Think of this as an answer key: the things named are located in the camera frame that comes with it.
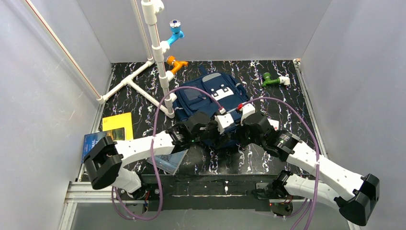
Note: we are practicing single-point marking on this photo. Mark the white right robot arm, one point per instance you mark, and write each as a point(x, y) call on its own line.
point(353, 195)

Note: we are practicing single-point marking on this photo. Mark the white PVC pipe stand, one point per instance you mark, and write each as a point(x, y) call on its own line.
point(146, 12)

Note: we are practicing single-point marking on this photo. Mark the Animal Farm book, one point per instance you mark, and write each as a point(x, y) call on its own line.
point(90, 140)

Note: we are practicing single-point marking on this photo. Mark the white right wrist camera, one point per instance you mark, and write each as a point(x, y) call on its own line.
point(245, 110)

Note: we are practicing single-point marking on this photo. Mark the blue tap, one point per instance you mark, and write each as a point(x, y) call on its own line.
point(177, 33)

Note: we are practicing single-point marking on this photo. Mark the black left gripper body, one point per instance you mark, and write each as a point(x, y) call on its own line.
point(210, 131)

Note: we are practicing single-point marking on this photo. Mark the green tap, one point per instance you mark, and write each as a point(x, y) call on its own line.
point(267, 80)

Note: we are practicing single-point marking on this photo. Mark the navy blue student backpack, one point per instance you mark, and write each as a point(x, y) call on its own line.
point(223, 87)

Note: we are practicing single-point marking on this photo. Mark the Nineteen Eighty-Four book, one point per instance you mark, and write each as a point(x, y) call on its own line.
point(170, 164)

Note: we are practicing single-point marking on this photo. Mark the yellow book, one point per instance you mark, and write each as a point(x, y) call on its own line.
point(119, 121)

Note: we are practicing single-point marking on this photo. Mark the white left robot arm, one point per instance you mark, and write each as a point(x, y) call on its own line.
point(105, 163)

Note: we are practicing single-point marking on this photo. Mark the orange tap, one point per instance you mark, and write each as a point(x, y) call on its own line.
point(177, 64)

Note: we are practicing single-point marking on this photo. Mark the small card box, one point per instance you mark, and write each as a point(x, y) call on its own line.
point(274, 123)

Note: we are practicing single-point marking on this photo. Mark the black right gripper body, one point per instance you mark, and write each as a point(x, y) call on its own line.
point(242, 127)

